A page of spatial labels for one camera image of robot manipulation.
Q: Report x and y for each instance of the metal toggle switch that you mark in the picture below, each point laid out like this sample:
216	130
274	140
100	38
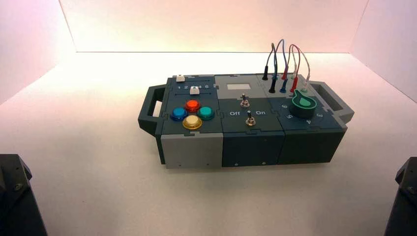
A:
244	101
250	120

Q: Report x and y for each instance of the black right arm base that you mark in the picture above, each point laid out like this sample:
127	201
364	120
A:
404	205

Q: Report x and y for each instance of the blue round push button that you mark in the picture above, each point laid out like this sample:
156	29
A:
178	114

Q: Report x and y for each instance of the green pointer knob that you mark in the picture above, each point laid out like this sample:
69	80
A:
303	106

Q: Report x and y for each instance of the white slider cap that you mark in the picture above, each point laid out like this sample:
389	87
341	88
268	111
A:
180	78
194	91

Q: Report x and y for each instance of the yellow round push button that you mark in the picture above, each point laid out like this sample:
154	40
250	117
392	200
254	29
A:
192	122

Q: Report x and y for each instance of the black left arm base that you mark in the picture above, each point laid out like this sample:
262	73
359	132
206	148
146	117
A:
16	202

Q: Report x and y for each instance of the green round push button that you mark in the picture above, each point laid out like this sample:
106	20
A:
205	113

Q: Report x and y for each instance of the red round push button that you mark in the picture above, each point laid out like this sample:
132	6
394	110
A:
192	105

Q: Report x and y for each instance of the dark modular control box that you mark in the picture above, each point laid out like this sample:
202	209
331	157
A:
251	146

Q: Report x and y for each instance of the small white display panel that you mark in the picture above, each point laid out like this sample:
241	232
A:
238	87

